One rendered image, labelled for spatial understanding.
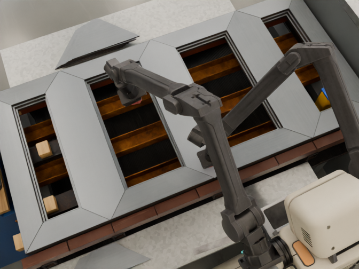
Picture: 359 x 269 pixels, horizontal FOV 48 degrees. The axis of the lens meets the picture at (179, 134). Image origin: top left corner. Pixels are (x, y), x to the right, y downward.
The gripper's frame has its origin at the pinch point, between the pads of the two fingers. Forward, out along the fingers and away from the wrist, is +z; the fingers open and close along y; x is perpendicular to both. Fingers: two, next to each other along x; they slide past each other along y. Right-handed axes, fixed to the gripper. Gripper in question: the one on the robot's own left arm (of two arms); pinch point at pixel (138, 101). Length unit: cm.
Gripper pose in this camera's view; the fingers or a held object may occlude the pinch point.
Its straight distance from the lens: 163.9
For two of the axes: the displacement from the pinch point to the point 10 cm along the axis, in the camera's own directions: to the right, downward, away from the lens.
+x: 3.8, 8.6, -3.6
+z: 2.1, 3.0, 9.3
